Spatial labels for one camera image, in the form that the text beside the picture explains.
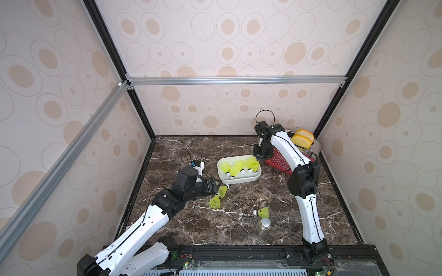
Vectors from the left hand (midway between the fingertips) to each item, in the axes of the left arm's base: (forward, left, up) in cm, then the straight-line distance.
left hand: (220, 183), depth 73 cm
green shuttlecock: (+19, -7, -16) cm, 26 cm away
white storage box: (+18, -13, -21) cm, 30 cm away
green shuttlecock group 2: (+1, +3, -22) cm, 22 cm away
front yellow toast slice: (+24, -41, +1) cm, 48 cm away
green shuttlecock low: (-6, -21, -17) cm, 27 cm away
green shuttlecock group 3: (+21, -3, -18) cm, 28 cm away
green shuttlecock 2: (+20, -18, -15) cm, 31 cm away
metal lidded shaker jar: (-14, -19, -11) cm, 26 cm away
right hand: (+21, -18, -12) cm, 30 cm away
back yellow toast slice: (+30, -45, 0) cm, 54 cm away
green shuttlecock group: (+6, -1, -18) cm, 19 cm away
